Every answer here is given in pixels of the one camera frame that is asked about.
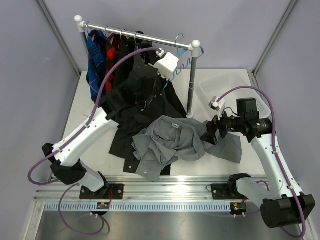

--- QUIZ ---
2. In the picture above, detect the white plastic basket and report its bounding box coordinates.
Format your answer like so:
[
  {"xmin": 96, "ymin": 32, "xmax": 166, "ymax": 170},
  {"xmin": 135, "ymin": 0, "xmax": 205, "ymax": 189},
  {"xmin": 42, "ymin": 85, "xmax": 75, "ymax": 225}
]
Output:
[{"xmin": 197, "ymin": 72, "xmax": 271, "ymax": 119}]

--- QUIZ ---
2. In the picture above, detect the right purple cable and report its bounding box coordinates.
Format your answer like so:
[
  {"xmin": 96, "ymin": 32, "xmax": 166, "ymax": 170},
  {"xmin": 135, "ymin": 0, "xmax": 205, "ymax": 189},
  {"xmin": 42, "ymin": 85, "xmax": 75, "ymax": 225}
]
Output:
[{"xmin": 217, "ymin": 86, "xmax": 308, "ymax": 238}]

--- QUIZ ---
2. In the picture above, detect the blue shirt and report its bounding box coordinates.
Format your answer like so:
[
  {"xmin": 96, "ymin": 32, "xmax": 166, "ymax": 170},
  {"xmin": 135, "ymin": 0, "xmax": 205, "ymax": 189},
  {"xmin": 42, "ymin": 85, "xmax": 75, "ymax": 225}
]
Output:
[{"xmin": 86, "ymin": 30, "xmax": 107, "ymax": 103}]

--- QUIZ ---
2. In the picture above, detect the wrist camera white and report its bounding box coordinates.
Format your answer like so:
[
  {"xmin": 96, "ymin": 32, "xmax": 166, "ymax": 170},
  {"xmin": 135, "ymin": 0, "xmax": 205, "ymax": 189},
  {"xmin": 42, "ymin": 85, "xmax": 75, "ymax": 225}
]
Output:
[
  {"xmin": 149, "ymin": 48, "xmax": 179, "ymax": 81},
  {"xmin": 208, "ymin": 96, "xmax": 226, "ymax": 120}
]

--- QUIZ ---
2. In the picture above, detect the black hanging shirt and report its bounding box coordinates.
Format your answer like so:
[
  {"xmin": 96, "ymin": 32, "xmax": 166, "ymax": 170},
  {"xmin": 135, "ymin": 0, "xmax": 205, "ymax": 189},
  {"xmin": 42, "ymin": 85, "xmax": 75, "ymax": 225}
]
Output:
[{"xmin": 112, "ymin": 35, "xmax": 137, "ymax": 89}]

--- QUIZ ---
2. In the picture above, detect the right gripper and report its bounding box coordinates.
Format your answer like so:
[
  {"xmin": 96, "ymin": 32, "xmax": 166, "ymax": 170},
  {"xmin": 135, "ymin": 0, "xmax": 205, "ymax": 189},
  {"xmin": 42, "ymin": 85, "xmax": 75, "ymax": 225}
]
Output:
[{"xmin": 200, "ymin": 106, "xmax": 245, "ymax": 145}]

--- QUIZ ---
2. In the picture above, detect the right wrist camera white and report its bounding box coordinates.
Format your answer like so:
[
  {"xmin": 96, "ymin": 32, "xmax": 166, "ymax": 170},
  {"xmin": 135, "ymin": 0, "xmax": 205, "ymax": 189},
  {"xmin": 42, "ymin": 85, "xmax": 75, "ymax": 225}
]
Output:
[{"xmin": 208, "ymin": 96, "xmax": 226, "ymax": 120}]

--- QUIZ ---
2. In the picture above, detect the slotted cable duct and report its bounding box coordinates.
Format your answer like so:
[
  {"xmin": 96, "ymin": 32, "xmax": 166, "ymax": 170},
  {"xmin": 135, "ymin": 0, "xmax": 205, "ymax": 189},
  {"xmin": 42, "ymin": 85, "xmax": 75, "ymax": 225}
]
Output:
[{"xmin": 44, "ymin": 201, "xmax": 231, "ymax": 212}]

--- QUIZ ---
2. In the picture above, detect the red plaid shirt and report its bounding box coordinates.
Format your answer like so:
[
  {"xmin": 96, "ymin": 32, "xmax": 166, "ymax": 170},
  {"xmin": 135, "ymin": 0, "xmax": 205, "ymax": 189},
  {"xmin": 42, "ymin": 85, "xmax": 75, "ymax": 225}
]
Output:
[{"xmin": 105, "ymin": 34, "xmax": 121, "ymax": 93}]

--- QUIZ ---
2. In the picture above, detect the dark pinstripe hanging shirt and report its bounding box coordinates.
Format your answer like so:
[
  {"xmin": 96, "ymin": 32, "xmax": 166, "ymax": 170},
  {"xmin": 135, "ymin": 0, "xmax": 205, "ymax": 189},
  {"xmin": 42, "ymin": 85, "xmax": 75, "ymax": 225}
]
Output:
[{"xmin": 119, "ymin": 42, "xmax": 188, "ymax": 131}]

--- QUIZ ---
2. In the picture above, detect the purple cable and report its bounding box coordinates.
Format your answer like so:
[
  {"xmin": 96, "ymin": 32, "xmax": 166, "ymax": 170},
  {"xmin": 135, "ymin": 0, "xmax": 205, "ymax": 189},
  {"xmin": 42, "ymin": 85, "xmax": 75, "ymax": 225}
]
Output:
[
  {"xmin": 217, "ymin": 86, "xmax": 308, "ymax": 238},
  {"xmin": 27, "ymin": 47, "xmax": 163, "ymax": 186}
]

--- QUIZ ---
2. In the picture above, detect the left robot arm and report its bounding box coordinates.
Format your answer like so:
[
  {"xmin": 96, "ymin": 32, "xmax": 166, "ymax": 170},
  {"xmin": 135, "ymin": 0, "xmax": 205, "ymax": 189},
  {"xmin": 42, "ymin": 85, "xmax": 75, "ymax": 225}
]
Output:
[{"xmin": 42, "ymin": 65, "xmax": 163, "ymax": 199}]

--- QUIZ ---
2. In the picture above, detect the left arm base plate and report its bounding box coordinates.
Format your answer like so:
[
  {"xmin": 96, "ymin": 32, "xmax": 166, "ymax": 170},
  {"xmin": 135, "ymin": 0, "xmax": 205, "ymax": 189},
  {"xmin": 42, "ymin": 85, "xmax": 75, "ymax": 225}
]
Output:
[{"xmin": 79, "ymin": 183, "xmax": 125, "ymax": 200}]

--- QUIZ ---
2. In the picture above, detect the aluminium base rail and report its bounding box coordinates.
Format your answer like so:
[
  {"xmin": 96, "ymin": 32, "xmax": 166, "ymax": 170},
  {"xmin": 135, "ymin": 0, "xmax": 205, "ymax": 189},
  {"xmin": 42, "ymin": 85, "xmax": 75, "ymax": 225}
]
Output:
[{"xmin": 34, "ymin": 176, "xmax": 266, "ymax": 201}]

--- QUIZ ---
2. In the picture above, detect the metal clothes rack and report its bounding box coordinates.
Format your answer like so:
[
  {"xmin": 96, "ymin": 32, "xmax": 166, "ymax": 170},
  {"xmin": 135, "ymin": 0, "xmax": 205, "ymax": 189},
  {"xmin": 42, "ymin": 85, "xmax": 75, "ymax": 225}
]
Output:
[{"xmin": 74, "ymin": 15, "xmax": 204, "ymax": 118}]

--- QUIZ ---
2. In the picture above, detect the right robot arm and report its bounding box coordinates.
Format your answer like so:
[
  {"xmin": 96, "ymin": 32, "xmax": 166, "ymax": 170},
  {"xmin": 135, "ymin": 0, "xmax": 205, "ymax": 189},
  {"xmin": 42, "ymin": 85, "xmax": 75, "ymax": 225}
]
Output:
[{"xmin": 201, "ymin": 97, "xmax": 316, "ymax": 229}]

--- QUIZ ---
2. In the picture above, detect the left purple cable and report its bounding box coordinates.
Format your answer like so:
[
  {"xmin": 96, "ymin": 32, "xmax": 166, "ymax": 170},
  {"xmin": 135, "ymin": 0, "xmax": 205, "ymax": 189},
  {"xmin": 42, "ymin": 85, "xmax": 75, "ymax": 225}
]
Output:
[{"xmin": 27, "ymin": 47, "xmax": 163, "ymax": 186}]

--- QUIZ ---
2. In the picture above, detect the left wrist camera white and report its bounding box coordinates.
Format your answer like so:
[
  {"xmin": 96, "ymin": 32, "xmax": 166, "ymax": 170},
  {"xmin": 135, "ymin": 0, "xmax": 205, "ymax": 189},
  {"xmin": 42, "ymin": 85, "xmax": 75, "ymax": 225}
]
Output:
[{"xmin": 149, "ymin": 48, "xmax": 179, "ymax": 81}]

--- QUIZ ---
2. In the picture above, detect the teal hanger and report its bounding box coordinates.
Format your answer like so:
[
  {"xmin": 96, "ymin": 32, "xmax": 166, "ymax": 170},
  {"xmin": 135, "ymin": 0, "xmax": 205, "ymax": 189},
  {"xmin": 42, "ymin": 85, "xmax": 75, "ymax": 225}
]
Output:
[{"xmin": 139, "ymin": 33, "xmax": 206, "ymax": 113}]

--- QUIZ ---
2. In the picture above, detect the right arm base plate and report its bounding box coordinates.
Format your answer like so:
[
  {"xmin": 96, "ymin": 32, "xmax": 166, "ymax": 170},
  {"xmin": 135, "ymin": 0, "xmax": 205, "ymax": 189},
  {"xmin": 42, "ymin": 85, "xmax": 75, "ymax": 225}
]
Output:
[{"xmin": 210, "ymin": 183, "xmax": 246, "ymax": 200}]

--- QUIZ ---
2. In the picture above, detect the grey shirt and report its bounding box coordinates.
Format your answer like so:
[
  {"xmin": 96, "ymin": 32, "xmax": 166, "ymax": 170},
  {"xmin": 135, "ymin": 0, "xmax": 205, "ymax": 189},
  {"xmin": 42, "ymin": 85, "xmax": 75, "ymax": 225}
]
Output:
[{"xmin": 132, "ymin": 115, "xmax": 243, "ymax": 182}]

